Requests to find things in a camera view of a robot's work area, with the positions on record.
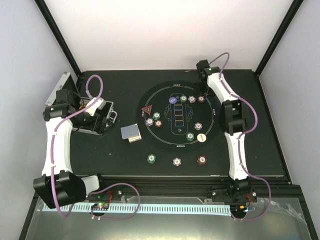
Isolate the purple round button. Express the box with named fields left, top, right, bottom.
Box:
left=168, top=96, right=178, bottom=104

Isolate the blue playing card deck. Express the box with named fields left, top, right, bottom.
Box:
left=120, top=124, right=139, bottom=140

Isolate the white round dealer button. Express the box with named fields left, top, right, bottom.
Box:
left=196, top=133, right=207, bottom=143

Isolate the red triangle marker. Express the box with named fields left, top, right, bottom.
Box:
left=141, top=105, right=152, bottom=116

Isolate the green poker chip stack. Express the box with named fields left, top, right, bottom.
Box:
left=147, top=154, right=156, bottom=164

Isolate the red brown poker chip stack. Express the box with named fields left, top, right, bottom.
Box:
left=197, top=155, right=207, bottom=165

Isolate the blue white poker chip stack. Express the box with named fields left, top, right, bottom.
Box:
left=172, top=158, right=182, bottom=167

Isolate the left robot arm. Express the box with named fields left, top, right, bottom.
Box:
left=33, top=89, right=117, bottom=209

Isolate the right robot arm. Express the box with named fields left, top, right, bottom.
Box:
left=195, top=60, right=250, bottom=202

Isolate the aluminium poker chip case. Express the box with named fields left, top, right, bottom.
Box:
left=42, top=72, right=118, bottom=135

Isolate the round black poker mat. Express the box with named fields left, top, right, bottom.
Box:
left=136, top=81, right=220, bottom=153

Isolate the left base circuit board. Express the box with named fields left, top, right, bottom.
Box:
left=91, top=202, right=109, bottom=211

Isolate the base circuit board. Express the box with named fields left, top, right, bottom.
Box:
left=91, top=202, right=109, bottom=211
left=230, top=205, right=256, bottom=213

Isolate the right base circuit board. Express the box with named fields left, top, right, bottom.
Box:
left=230, top=205, right=256, bottom=213

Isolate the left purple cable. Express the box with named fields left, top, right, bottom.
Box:
left=51, top=74, right=140, bottom=221

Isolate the purple cable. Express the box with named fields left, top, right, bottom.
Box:
left=208, top=52, right=272, bottom=223
left=51, top=74, right=140, bottom=221

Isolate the black aluminium rail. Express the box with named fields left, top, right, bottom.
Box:
left=99, top=175, right=229, bottom=197

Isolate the white slotted cable duct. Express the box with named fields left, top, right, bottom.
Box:
left=42, top=201, right=231, bottom=216

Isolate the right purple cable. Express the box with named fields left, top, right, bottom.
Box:
left=208, top=52, right=272, bottom=223

